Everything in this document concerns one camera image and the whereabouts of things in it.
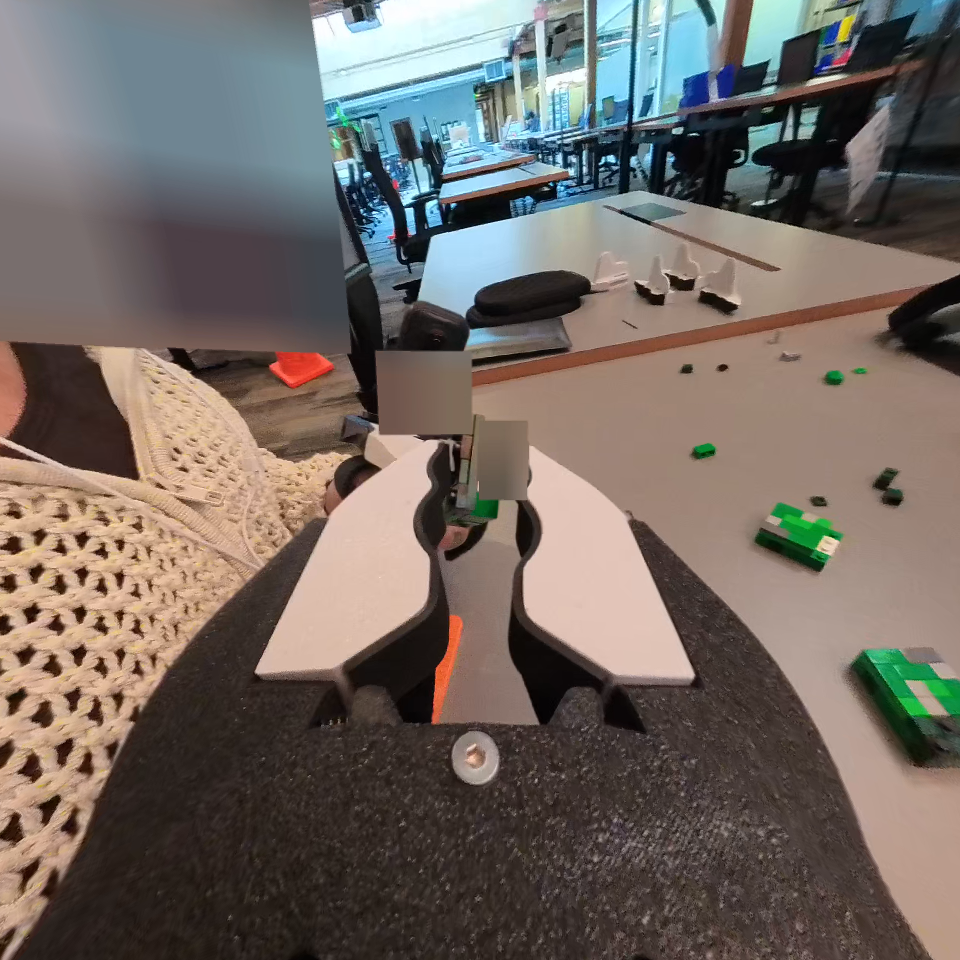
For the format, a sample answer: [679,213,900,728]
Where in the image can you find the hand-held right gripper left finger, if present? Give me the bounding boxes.
[254,441,453,685]

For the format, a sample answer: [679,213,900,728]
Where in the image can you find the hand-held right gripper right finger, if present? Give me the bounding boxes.
[512,446,698,689]

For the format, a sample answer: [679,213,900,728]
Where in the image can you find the green lego wall assembly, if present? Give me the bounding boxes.
[448,433,502,528]

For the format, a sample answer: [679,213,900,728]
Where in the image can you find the person's left forearm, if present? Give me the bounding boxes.
[255,450,351,543]

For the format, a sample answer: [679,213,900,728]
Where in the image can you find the green white lego cube build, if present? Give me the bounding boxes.
[754,501,844,573]

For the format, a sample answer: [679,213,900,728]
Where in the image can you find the flat green grey lego build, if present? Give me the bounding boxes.
[850,645,960,768]

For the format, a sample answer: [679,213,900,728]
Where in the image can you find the grey metal tray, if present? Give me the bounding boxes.
[468,318,574,363]

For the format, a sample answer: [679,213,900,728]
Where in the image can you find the black padded housing shells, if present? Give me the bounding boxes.
[465,269,594,329]

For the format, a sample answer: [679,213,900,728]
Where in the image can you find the black office chair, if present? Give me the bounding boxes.
[363,145,445,303]

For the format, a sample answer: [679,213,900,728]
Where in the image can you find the orange brick separator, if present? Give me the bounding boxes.
[432,614,465,726]

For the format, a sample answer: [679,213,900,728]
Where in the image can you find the orange traffic cone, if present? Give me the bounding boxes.
[269,351,336,390]

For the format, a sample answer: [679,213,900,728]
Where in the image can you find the wooden office desk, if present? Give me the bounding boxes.
[438,160,572,226]

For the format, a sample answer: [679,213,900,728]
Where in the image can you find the cream knit sweater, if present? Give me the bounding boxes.
[0,343,355,960]

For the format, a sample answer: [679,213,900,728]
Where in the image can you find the black undershirt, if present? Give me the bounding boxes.
[9,342,141,482]

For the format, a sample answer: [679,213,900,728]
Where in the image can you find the black curved object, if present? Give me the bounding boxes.
[888,276,960,355]

